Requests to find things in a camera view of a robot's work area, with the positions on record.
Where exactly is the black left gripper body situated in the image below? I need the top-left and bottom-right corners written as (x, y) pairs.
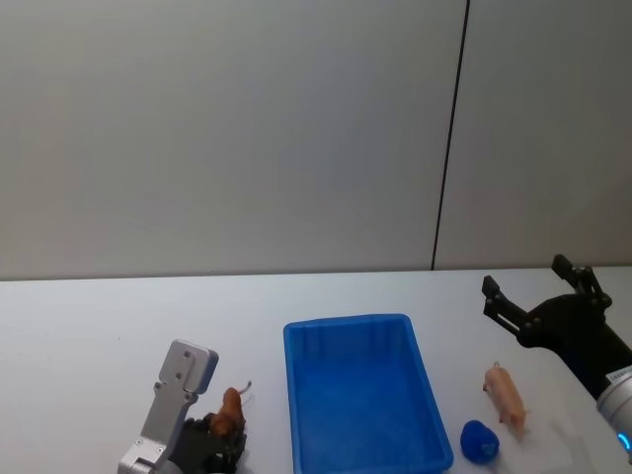
top-left (166, 425), bottom-right (234, 474)

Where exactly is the pink toy pig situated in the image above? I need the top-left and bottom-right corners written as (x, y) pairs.
top-left (482, 360), bottom-right (532, 436)

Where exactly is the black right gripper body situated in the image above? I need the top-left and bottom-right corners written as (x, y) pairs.
top-left (514, 292), bottom-right (632, 400)

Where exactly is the small blue plastic toy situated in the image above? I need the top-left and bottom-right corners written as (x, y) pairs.
top-left (460, 419), bottom-right (501, 463)

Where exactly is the blue plastic bin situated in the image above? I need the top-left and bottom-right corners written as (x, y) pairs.
top-left (282, 312), bottom-right (455, 474)

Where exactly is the brown toy lion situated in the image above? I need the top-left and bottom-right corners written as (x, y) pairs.
top-left (205, 379), bottom-right (254, 439)

